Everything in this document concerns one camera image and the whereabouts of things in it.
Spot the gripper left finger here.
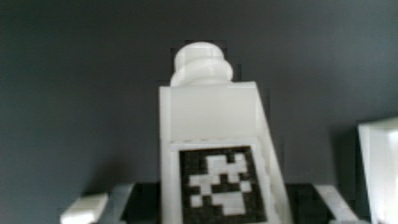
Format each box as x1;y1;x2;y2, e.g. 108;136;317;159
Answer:
58;183;159;224

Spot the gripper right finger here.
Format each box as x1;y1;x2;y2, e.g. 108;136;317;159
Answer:
285;184;371;224

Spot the white table leg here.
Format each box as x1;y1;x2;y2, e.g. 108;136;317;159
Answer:
159;42;292;224

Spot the white U-shaped obstacle fence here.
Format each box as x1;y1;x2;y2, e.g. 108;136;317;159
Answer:
356;117;398;224

